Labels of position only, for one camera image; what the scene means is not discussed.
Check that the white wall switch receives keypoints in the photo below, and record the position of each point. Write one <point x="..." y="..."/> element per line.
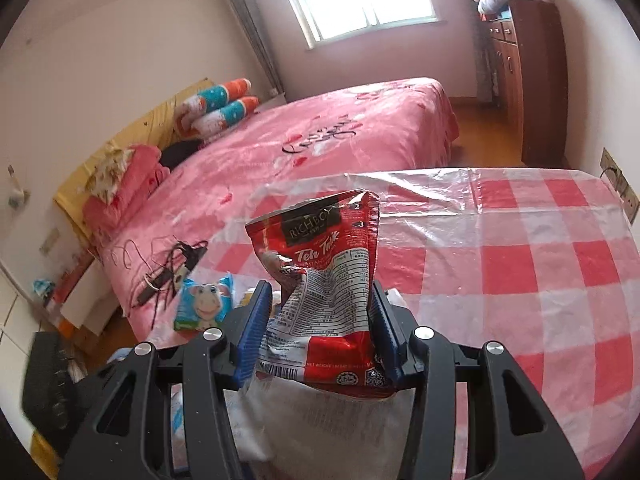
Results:
<point x="49" y="242"/>

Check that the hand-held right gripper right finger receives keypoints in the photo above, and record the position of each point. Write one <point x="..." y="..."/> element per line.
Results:
<point x="382" y="330"/>

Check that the black bag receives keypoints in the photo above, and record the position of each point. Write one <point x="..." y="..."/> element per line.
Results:
<point x="47" y="385"/>

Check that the red snack packet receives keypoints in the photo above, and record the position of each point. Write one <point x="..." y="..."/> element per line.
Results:
<point x="320" y="260"/>

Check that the blue crumpled cloth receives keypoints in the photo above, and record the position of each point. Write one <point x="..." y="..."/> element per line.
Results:
<point x="42" y="287"/>

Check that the white bedside table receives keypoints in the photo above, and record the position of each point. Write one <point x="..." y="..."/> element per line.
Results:
<point x="90" y="300"/>

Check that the wall socket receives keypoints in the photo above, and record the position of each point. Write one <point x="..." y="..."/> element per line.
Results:
<point x="620" y="185"/>

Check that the red checked plastic tablecloth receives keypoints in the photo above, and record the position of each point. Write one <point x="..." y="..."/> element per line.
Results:
<point x="500" y="260"/>

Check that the floral pillow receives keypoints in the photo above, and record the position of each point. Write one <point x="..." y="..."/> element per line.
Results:
<point x="107" y="172"/>

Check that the dark cloth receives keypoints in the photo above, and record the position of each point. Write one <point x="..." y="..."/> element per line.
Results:
<point x="177" y="154"/>

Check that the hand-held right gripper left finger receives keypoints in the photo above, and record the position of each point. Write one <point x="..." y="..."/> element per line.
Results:
<point x="255" y="330"/>

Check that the wooden cabinet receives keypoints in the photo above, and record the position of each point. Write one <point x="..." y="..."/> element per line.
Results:
<point x="535" y="80"/>

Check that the folded pink blanket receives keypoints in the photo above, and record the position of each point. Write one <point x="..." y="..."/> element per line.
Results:
<point x="137" y="180"/>

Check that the yellow headboard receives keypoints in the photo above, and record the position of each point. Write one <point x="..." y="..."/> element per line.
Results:
<point x="125" y="130"/>

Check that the pink bed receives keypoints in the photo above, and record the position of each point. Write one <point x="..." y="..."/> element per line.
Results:
<point x="300" y="130"/>

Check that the pale curtain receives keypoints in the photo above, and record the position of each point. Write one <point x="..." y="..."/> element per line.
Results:
<point x="250" y="30"/>

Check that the white plastic bag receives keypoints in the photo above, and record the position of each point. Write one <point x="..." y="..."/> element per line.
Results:
<point x="310" y="425"/>

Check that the black power strip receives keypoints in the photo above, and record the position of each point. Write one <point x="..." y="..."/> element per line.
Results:
<point x="187" y="260"/>

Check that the cartoon print tissue packet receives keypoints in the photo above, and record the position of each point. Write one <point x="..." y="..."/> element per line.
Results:
<point x="205" y="305"/>

